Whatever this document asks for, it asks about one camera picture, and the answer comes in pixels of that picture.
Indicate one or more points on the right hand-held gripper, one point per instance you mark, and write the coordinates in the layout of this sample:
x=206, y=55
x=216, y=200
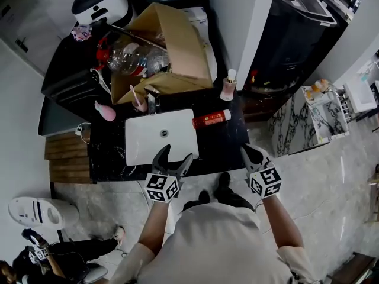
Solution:
x=265, y=183

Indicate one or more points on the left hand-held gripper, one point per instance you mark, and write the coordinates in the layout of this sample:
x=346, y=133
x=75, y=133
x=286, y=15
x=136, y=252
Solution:
x=161, y=188

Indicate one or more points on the red bottle with white cap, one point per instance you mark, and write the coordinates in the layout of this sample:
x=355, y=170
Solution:
x=210, y=119

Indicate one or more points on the person's right forearm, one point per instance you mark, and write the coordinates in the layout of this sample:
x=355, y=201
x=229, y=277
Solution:
x=281, y=223

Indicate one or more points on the person's left forearm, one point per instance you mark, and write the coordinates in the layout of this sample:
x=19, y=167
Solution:
x=154, y=226

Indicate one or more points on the pink pump bottle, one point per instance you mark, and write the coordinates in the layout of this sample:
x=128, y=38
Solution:
x=228, y=89

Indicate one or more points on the pink vase-shaped bottle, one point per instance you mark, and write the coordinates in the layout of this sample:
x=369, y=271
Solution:
x=106, y=112

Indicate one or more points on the orange bottle with white cap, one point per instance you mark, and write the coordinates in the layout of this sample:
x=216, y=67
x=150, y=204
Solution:
x=321, y=86

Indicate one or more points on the person's right black shoe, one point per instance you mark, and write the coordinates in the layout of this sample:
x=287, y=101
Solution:
x=224, y=182

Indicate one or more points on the person's black shoe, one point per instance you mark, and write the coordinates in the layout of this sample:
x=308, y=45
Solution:
x=224, y=182
x=203, y=196

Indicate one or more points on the white rectangular sink basin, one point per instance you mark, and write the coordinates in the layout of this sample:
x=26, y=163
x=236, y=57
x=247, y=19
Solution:
x=142, y=140

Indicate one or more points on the black marble vanity table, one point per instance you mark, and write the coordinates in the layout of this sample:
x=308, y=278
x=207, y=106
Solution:
x=219, y=140

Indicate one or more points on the person's black trousers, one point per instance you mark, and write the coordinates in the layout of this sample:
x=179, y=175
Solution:
x=234, y=198

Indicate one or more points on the person's left black shoe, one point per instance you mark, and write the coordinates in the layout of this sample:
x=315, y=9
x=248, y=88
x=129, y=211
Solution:
x=203, y=196

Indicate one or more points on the dark wooden floor plinth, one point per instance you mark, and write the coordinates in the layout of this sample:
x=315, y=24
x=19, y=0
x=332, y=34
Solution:
x=257, y=111

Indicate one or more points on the white marble-pattern cabinet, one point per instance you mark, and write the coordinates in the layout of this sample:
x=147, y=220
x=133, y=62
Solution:
x=296, y=129

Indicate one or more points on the chrome faucet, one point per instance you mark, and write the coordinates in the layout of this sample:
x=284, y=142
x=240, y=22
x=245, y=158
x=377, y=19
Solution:
x=151, y=102

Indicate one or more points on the pink cup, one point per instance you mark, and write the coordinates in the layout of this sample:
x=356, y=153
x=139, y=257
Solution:
x=140, y=105

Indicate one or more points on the round dark tray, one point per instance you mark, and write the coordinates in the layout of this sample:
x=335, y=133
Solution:
x=272, y=89

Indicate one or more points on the small red yellow object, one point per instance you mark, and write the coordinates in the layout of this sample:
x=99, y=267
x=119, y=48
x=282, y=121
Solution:
x=254, y=76

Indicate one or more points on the person's beige shirt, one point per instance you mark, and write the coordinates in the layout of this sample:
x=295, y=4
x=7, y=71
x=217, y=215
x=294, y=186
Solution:
x=219, y=247

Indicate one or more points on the white power adapter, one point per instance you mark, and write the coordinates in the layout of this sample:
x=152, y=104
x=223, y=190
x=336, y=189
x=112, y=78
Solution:
x=78, y=130

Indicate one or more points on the dark wooden staircase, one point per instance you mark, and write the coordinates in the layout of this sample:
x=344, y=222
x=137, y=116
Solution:
x=68, y=158

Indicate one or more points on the dark grey landing platform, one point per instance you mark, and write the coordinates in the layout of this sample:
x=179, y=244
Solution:
x=59, y=120

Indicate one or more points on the large open cardboard box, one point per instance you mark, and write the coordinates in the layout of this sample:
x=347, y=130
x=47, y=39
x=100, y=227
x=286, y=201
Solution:
x=177, y=40

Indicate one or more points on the black microwave oven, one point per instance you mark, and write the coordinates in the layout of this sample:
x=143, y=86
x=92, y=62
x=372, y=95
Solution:
x=71, y=90

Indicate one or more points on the large black appliance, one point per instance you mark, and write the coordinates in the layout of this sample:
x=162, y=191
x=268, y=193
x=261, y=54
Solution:
x=290, y=40

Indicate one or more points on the grey padded chair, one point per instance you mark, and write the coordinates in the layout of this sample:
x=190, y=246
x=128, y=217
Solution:
x=96, y=272

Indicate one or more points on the white rounded appliance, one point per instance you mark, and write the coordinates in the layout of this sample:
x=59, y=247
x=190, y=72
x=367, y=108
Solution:
x=204, y=34

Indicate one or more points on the dark wooden bench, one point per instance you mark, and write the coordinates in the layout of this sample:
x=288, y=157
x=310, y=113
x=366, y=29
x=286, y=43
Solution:
x=355, y=271

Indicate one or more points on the pink snack packet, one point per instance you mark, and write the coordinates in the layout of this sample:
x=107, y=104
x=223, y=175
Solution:
x=80, y=33

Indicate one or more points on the white and black cooker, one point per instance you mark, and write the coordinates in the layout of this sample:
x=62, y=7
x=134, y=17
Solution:
x=103, y=1

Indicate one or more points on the white door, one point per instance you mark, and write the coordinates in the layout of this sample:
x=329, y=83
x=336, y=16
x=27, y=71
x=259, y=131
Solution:
x=35, y=16

